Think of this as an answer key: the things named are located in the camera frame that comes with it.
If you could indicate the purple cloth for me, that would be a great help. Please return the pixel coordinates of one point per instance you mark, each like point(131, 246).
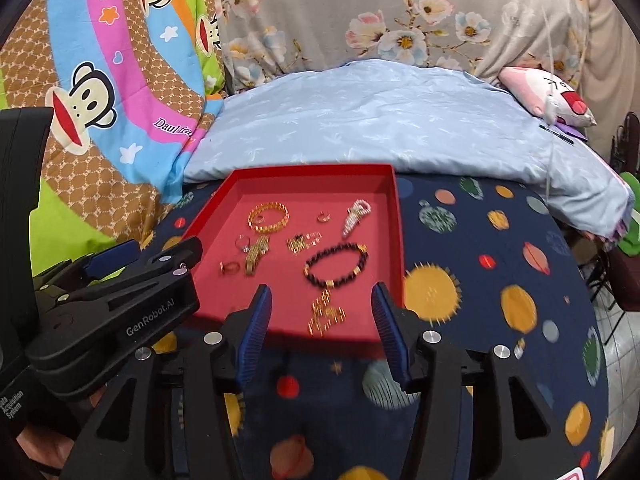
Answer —
point(570, 132)

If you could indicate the dark red seat chair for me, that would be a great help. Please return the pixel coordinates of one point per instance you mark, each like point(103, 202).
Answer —
point(625, 275)

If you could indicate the grey floral sheet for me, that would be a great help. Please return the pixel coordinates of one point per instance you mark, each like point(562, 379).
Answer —
point(350, 0)

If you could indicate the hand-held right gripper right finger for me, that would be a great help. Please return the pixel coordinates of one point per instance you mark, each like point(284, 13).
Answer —
point(387, 340)

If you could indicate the beige curtain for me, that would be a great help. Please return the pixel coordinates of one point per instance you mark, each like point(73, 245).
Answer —
point(605, 60)

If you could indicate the colourful monkey printed blanket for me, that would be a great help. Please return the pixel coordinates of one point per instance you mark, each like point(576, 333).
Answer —
point(125, 135)

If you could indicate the light blue quilt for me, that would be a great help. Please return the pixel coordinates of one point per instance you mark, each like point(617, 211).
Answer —
point(375, 120)

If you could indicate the cardboard box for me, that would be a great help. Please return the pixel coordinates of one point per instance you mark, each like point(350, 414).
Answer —
point(580, 247)

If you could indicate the green cloth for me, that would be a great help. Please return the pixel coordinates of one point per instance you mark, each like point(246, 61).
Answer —
point(631, 220)

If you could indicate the person's left hand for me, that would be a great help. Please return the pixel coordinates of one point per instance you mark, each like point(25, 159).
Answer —
point(50, 445)

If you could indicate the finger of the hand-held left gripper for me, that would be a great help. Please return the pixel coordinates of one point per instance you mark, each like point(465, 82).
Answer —
point(165, 260)
point(115, 255)

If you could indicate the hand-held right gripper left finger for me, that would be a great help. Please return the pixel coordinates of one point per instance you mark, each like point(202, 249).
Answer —
point(255, 330)

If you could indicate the black metal chair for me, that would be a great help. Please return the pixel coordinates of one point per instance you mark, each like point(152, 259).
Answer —
point(625, 145)

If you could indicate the pink white plush pillow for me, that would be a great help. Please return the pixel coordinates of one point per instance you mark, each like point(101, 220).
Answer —
point(535, 90)

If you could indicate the white red card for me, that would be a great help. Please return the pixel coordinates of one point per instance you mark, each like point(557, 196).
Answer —
point(570, 475)

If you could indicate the red tray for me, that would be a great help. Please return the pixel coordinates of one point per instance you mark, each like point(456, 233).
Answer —
point(285, 285)

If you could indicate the navy planet printed blanket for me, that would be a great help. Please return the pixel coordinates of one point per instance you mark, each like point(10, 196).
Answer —
point(475, 335)

